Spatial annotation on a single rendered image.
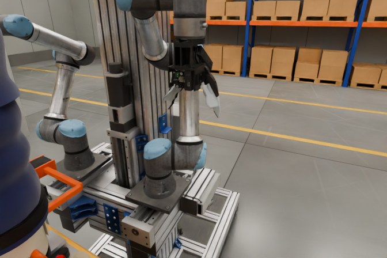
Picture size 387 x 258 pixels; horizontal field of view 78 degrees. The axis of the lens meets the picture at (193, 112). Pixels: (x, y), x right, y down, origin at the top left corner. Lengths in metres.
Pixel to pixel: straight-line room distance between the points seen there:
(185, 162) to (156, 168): 0.12
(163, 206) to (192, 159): 0.23
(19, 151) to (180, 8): 0.49
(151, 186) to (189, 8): 0.76
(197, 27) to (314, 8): 6.85
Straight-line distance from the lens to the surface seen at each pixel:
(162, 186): 1.09
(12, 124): 0.66
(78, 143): 1.33
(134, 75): 1.15
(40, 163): 1.19
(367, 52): 8.88
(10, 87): 0.66
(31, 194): 0.74
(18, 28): 1.10
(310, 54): 7.90
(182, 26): 0.56
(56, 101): 1.43
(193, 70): 0.55
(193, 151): 1.00
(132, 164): 1.27
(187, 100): 0.99
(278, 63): 7.49
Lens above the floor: 1.77
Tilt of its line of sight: 22 degrees down
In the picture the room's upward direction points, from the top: straight up
